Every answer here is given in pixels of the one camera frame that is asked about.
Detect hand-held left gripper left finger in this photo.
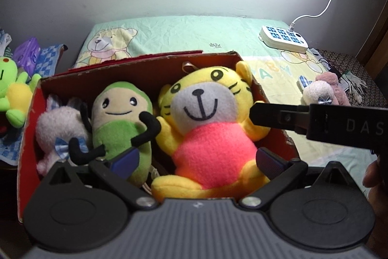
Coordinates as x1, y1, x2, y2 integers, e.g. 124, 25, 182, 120
45, 147, 158, 211

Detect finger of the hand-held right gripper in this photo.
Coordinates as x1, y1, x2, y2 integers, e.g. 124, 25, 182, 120
249, 102, 311, 135

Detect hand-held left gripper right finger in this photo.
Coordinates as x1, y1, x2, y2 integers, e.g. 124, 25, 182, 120
238, 147, 354, 211

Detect green bean plush toy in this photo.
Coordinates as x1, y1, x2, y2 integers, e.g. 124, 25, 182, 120
69, 81, 161, 187

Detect white bunny plush toy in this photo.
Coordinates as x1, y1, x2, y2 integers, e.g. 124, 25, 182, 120
299, 76, 334, 105

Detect pink teddy bear plush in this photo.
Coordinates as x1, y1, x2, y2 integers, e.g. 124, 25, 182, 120
315, 71, 350, 106

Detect yellow tiger plush toy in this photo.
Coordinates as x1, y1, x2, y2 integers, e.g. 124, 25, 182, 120
151, 61, 271, 202

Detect white bunny plush checked ears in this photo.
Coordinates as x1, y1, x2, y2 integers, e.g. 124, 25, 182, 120
36, 94, 91, 176

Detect red cardboard box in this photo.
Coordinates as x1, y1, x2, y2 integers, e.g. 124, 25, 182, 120
16, 50, 299, 217

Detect person's right hand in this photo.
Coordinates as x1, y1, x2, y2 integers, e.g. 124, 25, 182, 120
362, 152, 388, 259

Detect cream ribbon bundle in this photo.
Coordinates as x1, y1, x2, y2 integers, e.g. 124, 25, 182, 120
142, 166, 161, 196

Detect pair of white gloves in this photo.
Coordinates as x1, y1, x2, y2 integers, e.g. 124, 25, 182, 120
342, 71, 368, 104

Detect brown floral mattress cover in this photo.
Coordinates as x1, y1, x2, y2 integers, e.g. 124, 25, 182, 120
309, 48, 379, 109

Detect cream power strip blue sockets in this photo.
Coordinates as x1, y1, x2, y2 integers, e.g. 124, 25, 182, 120
259, 25, 309, 54

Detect printed green yellow bed sheet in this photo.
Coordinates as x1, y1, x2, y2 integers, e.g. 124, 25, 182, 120
74, 16, 378, 175

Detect blue checkered towel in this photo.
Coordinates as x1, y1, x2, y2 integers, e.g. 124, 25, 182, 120
0, 43, 69, 167

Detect green frog plush toy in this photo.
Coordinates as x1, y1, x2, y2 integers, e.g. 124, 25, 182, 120
0, 56, 42, 129

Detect purple plush toy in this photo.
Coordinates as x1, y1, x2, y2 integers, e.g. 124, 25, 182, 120
13, 37, 41, 69

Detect white patterned cloth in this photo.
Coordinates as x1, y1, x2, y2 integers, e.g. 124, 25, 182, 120
0, 28, 13, 58

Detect brown wooden door frame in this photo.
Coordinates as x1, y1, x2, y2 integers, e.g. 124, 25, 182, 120
356, 0, 388, 80

